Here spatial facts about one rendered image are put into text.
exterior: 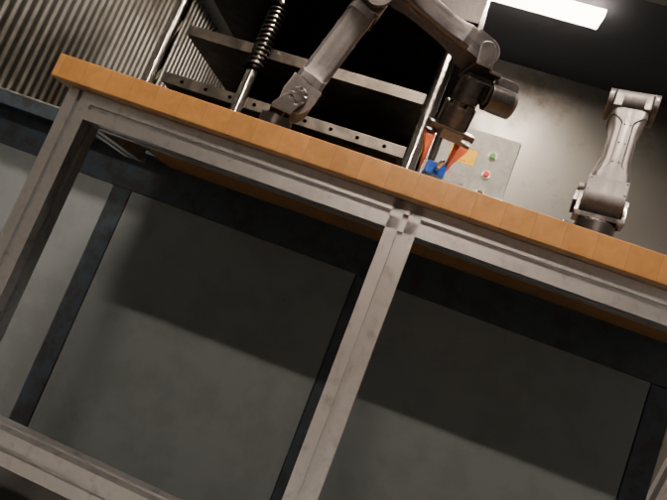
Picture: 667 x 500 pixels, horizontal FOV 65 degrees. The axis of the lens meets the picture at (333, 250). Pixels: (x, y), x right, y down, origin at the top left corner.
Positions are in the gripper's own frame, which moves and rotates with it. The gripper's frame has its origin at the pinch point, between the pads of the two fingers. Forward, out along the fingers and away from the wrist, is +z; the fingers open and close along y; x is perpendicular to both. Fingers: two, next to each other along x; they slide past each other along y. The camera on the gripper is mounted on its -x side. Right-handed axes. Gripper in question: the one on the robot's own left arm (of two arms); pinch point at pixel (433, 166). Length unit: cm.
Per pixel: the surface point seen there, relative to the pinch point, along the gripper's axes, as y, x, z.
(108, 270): 60, 7, 51
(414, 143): -3, -87, 8
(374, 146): 10, -95, 16
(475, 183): -32, -92, 14
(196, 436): 26, 26, 70
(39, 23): 182, -147, 33
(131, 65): 168, -223, 50
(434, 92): -3, -97, -11
